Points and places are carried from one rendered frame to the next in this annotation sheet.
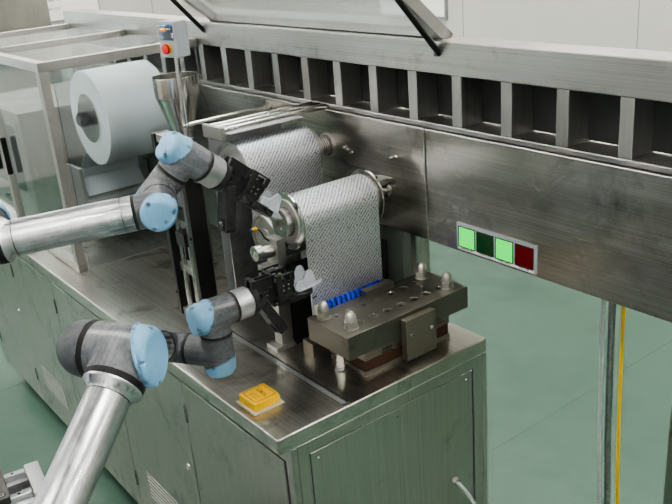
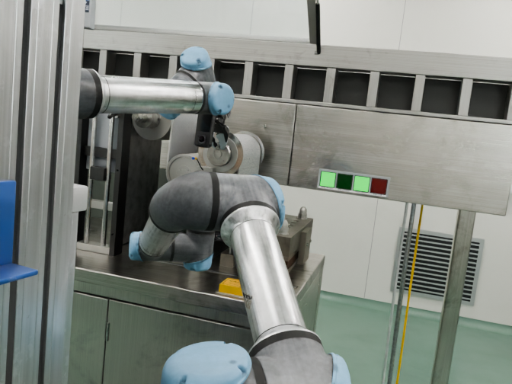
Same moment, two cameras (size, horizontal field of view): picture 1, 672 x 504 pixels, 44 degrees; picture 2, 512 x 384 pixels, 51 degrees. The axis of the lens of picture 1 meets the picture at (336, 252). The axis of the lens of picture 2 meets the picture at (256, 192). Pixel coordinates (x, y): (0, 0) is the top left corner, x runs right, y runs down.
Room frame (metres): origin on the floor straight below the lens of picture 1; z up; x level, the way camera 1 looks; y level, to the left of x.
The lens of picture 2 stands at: (0.58, 1.06, 1.36)
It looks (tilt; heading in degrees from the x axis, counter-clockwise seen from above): 7 degrees down; 321
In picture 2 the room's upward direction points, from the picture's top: 6 degrees clockwise
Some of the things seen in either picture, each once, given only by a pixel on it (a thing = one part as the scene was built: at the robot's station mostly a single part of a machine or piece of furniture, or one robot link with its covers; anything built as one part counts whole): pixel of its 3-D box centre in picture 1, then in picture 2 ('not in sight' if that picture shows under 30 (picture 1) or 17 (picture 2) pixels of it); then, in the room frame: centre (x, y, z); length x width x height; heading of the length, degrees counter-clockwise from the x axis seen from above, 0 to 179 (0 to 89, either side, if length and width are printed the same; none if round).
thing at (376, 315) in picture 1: (389, 312); (279, 232); (1.90, -0.12, 1.00); 0.40 x 0.16 x 0.06; 126
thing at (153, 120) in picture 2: not in sight; (147, 118); (2.14, 0.28, 1.34); 0.06 x 0.06 x 0.06; 36
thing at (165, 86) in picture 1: (175, 85); not in sight; (2.60, 0.45, 1.50); 0.14 x 0.14 x 0.06
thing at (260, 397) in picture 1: (259, 397); (235, 286); (1.69, 0.21, 0.91); 0.07 x 0.07 x 0.02; 36
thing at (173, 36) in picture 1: (171, 38); (81, 12); (2.41, 0.41, 1.66); 0.07 x 0.07 x 0.10; 52
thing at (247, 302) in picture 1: (240, 302); not in sight; (1.79, 0.23, 1.11); 0.08 x 0.05 x 0.08; 36
